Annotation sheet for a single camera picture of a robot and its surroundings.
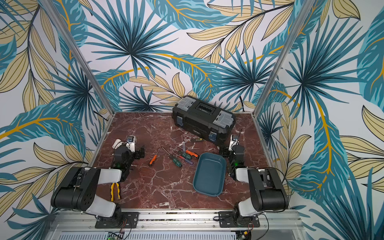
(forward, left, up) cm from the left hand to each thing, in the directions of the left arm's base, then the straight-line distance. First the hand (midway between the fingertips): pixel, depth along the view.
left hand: (136, 145), depth 93 cm
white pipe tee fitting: (+3, +14, -4) cm, 15 cm away
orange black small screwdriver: (-6, -11, -6) cm, 14 cm away
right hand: (+2, -59, +2) cm, 59 cm away
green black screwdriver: (-7, -25, -5) cm, 26 cm away
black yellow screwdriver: (+8, -39, -4) cm, 40 cm away
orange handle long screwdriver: (-1, -33, -5) cm, 34 cm away
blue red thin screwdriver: (-6, -30, -6) cm, 32 cm away
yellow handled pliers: (-25, +8, -6) cm, 27 cm away
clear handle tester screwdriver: (+2, -30, -5) cm, 30 cm away
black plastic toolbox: (+13, -42, +10) cm, 45 cm away
